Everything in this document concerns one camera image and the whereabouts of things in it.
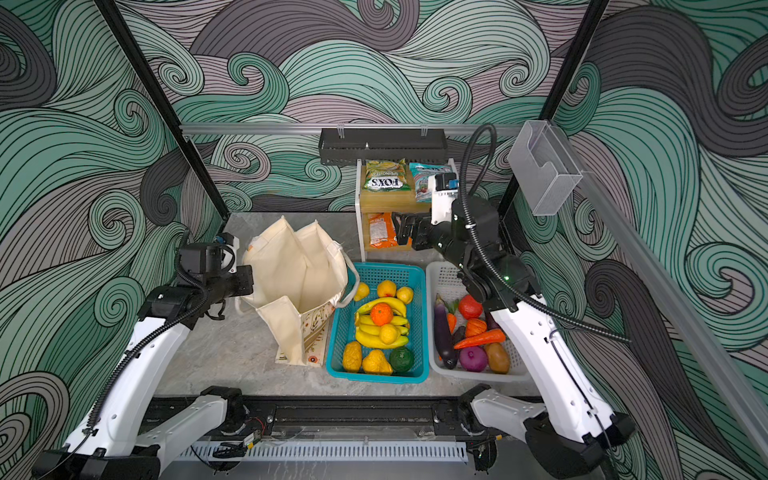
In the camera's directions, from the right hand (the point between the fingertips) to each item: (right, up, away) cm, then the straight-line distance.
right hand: (413, 213), depth 62 cm
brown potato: (+25, -38, +17) cm, 48 cm away
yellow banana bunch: (-10, -33, +23) cm, 42 cm away
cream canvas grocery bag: (-34, -19, +38) cm, 55 cm away
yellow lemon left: (-12, -22, +31) cm, 40 cm away
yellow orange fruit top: (-5, -21, +31) cm, 38 cm away
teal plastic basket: (+4, -36, +19) cm, 41 cm away
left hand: (-40, -14, +13) cm, 44 cm away
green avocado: (-1, -38, +16) cm, 41 cm away
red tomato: (+20, -26, +26) cm, 42 cm away
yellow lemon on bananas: (-4, -32, +18) cm, 37 cm away
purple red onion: (+18, -37, +16) cm, 45 cm away
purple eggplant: (+11, -33, +21) cm, 40 cm away
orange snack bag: (-6, -3, +31) cm, 31 cm away
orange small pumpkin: (+21, -31, +22) cm, 43 cm away
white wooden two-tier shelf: (-9, +4, +16) cm, 19 cm away
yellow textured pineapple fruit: (-14, -38, +18) cm, 44 cm away
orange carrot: (+22, -33, +18) cm, 43 cm away
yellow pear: (-8, -39, +16) cm, 42 cm away
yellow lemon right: (+1, -23, +31) cm, 39 cm away
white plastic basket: (+7, -36, +13) cm, 39 cm away
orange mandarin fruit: (-6, -27, +22) cm, 35 cm away
